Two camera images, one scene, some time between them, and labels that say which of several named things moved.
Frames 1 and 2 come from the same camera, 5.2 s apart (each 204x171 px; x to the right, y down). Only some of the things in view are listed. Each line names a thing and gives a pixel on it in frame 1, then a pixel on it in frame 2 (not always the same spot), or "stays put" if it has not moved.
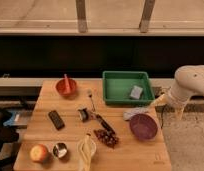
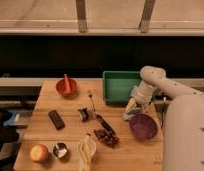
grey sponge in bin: [136, 92] stays put
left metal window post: [81, 16] stays put
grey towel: [136, 110] stays put
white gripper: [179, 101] → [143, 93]
